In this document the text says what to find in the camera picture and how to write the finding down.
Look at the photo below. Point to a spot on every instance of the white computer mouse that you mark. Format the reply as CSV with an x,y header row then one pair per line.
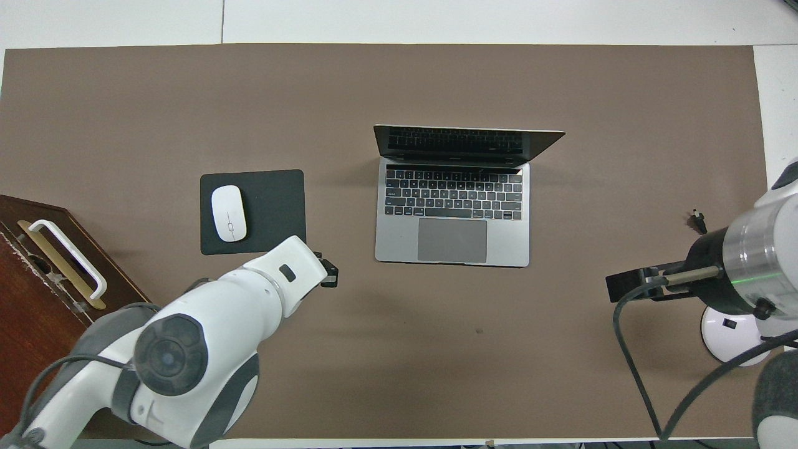
x,y
229,212

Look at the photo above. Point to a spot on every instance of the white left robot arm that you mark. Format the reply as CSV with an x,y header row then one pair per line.
x,y
218,312

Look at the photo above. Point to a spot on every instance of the black mouse pad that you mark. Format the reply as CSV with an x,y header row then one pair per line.
x,y
274,206

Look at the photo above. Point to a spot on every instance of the dark wooden box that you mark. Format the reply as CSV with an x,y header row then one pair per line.
x,y
31,312

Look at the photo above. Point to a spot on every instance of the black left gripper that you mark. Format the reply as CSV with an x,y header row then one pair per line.
x,y
318,255

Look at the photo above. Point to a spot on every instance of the brown table mat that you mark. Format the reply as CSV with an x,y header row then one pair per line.
x,y
399,93

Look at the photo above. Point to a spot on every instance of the silver laptop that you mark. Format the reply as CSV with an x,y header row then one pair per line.
x,y
452,240

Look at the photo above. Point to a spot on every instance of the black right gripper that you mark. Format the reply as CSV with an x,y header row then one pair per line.
x,y
707,293

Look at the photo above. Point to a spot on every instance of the white desk lamp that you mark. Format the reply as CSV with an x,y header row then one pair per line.
x,y
729,343

